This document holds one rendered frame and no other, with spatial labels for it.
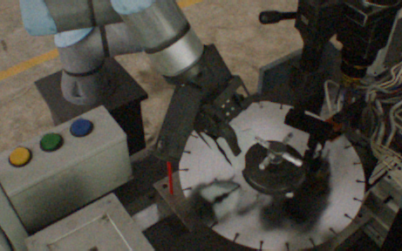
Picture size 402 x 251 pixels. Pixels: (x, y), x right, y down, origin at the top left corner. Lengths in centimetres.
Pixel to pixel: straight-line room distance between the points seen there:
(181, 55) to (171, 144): 12
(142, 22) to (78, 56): 56
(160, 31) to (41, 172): 42
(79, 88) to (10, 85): 144
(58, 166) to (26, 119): 148
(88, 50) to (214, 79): 52
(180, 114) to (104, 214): 26
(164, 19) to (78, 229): 40
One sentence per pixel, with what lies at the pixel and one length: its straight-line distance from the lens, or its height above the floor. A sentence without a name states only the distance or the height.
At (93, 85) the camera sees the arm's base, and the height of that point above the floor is 80.
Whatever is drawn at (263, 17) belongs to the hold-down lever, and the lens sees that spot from 63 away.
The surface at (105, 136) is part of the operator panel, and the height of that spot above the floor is 90.
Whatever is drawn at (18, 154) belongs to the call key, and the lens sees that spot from 91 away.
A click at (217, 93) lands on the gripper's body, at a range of 64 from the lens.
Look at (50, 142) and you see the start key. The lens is 90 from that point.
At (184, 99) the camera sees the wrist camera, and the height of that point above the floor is 113.
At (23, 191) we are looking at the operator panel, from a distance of 88.
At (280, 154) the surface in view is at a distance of 73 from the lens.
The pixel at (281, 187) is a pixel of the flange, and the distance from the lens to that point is 74.
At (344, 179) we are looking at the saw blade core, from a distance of 79.
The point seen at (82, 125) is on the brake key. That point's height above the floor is 91.
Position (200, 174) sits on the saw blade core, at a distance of 75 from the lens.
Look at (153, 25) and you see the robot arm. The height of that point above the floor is 124.
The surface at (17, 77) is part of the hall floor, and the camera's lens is 264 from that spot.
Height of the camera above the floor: 155
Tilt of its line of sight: 46 degrees down
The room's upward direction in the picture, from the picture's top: straight up
